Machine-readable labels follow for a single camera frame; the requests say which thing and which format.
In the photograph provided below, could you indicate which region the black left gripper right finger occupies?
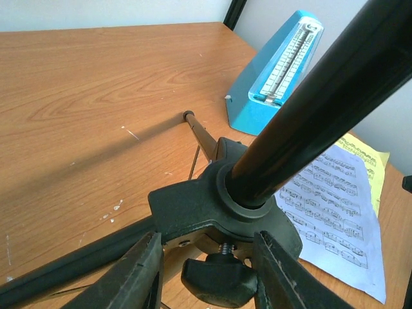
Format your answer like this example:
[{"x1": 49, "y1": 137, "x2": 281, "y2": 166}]
[{"x1": 252, "y1": 231, "x2": 352, "y2": 309}]

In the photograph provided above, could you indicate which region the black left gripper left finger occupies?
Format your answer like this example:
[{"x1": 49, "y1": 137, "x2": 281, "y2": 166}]
[{"x1": 63, "y1": 232, "x2": 164, "y2": 308}]

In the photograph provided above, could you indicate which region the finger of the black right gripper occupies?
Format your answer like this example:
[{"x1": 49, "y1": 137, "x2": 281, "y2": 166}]
[{"x1": 402, "y1": 175, "x2": 412, "y2": 193}]

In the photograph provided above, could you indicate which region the yellow sheet music page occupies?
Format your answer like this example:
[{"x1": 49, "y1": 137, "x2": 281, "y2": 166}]
[{"x1": 335, "y1": 133, "x2": 390, "y2": 216}]

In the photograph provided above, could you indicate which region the white sheet music page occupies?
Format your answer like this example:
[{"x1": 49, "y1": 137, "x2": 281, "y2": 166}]
[{"x1": 274, "y1": 145, "x2": 386, "y2": 303}]

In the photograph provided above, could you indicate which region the black music stand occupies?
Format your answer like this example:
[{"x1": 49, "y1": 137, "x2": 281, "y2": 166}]
[{"x1": 1, "y1": 1, "x2": 411, "y2": 308}]

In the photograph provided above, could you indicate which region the blue metronome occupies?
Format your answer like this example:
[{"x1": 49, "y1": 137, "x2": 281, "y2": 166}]
[{"x1": 225, "y1": 10, "x2": 324, "y2": 136}]

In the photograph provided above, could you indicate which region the black cage frame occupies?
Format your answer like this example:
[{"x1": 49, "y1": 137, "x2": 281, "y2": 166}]
[{"x1": 223, "y1": 0, "x2": 247, "y2": 30}]

